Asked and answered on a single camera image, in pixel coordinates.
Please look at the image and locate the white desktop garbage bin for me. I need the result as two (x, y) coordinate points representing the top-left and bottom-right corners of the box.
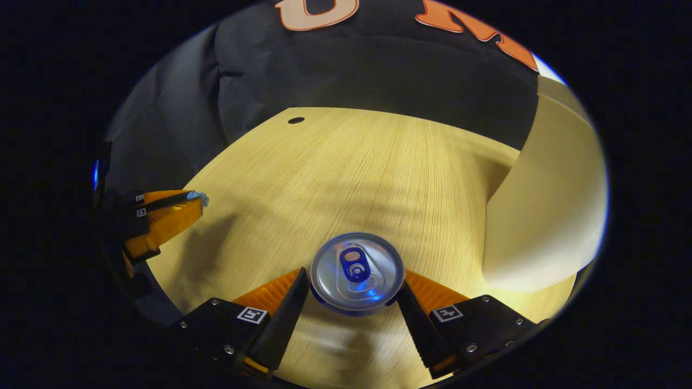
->
(483, 76), (609, 292)

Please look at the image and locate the silver pop can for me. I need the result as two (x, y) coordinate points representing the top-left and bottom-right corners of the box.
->
(310, 232), (405, 317)

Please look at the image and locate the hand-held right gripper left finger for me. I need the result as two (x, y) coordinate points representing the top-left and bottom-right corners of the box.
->
(170, 267), (310, 379)

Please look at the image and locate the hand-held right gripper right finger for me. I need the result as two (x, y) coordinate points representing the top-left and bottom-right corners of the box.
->
(397, 269), (547, 380)

